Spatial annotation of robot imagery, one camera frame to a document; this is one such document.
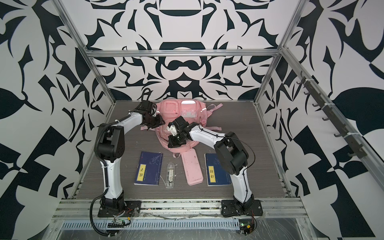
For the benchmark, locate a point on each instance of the white cable duct strip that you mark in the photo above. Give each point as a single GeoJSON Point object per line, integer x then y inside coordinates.
{"type": "Point", "coordinates": [142, 224]}

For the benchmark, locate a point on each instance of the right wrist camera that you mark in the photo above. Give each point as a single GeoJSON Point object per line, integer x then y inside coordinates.
{"type": "Point", "coordinates": [173, 130]}

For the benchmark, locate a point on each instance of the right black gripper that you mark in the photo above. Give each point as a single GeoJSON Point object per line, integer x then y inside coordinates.
{"type": "Point", "coordinates": [173, 144]}

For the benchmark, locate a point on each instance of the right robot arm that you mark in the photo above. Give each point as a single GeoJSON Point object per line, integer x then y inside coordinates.
{"type": "Point", "coordinates": [231, 153]}

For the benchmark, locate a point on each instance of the right blue notebook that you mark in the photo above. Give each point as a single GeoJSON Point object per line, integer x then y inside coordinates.
{"type": "Point", "coordinates": [216, 175]}

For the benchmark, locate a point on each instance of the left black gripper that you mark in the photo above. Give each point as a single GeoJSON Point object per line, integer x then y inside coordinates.
{"type": "Point", "coordinates": [160, 122]}

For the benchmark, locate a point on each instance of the clear plastic packet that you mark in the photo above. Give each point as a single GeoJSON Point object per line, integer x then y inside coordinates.
{"type": "Point", "coordinates": [170, 178]}

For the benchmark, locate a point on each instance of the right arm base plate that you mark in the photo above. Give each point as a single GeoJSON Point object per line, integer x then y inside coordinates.
{"type": "Point", "coordinates": [232, 208]}

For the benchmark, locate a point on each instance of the green lit circuit board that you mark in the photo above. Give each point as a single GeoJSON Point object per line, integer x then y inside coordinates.
{"type": "Point", "coordinates": [247, 228]}

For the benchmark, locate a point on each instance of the blue notebook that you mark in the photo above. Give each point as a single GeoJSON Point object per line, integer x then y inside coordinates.
{"type": "Point", "coordinates": [149, 169]}
{"type": "Point", "coordinates": [216, 175]}

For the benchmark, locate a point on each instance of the aluminium cage frame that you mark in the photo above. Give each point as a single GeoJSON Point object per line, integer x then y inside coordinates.
{"type": "Point", "coordinates": [372, 162]}

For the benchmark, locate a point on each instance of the pink pencil case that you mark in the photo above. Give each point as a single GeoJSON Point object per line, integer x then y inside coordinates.
{"type": "Point", "coordinates": [192, 167]}

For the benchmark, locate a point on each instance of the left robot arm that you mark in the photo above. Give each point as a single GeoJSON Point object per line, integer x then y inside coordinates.
{"type": "Point", "coordinates": [110, 147]}

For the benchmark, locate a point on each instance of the pink student backpack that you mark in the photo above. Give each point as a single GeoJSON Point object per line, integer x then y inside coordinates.
{"type": "Point", "coordinates": [187, 111]}

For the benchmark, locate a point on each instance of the left blue notebook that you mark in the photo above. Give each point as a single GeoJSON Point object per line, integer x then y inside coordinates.
{"type": "Point", "coordinates": [149, 169]}

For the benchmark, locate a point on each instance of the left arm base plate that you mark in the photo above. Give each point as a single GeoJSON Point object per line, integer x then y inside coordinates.
{"type": "Point", "coordinates": [127, 209]}

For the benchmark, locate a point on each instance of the wall hook rail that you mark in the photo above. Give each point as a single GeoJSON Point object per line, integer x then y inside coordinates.
{"type": "Point", "coordinates": [335, 116]}

